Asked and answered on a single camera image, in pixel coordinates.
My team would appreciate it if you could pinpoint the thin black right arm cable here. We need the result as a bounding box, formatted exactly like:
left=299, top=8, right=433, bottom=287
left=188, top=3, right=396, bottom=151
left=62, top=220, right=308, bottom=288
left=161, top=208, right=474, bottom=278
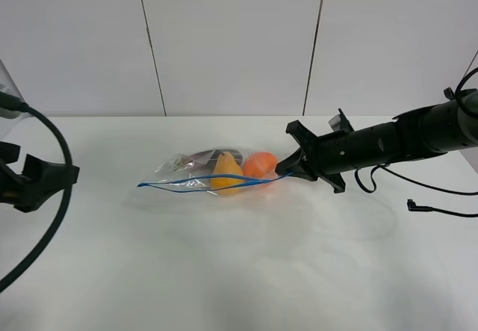
left=353, top=161, right=478, bottom=197

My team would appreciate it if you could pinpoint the orange fruit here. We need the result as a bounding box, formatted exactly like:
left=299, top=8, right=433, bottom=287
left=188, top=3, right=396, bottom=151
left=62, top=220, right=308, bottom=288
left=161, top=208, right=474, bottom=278
left=242, top=152, right=278, bottom=182

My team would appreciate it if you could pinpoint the thick black left cable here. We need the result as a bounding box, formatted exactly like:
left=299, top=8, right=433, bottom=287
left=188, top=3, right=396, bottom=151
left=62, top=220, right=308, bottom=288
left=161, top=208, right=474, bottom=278
left=0, top=90, right=73, bottom=294

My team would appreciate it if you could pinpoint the clear zip bag blue seal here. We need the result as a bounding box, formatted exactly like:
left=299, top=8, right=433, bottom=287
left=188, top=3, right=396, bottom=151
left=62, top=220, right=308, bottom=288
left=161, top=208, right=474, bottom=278
left=125, top=147, right=282, bottom=208

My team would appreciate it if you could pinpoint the loose black cable with plug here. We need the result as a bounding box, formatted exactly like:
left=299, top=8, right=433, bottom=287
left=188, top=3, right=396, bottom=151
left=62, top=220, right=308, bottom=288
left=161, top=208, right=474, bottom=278
left=406, top=197, right=478, bottom=218

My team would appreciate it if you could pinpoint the yellow pear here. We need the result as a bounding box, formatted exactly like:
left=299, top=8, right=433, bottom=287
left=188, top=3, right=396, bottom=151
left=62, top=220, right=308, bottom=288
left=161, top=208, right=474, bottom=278
left=210, top=152, right=243, bottom=196

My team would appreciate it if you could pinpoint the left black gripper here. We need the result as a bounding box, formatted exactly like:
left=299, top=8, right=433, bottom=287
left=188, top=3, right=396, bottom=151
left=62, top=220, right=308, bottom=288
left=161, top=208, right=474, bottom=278
left=1, top=141, right=67, bottom=212

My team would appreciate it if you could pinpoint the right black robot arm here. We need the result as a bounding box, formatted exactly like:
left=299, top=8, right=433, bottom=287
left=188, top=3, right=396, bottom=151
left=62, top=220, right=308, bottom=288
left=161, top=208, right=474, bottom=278
left=276, top=89, right=477, bottom=194

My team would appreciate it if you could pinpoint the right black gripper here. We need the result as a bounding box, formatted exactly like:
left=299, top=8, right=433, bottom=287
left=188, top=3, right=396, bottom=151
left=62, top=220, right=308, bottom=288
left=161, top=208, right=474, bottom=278
left=275, top=108, right=354, bottom=194

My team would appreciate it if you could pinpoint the purple eggplant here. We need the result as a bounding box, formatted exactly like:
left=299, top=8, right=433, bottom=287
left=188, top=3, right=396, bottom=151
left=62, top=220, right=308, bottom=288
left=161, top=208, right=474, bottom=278
left=188, top=148, right=243, bottom=169

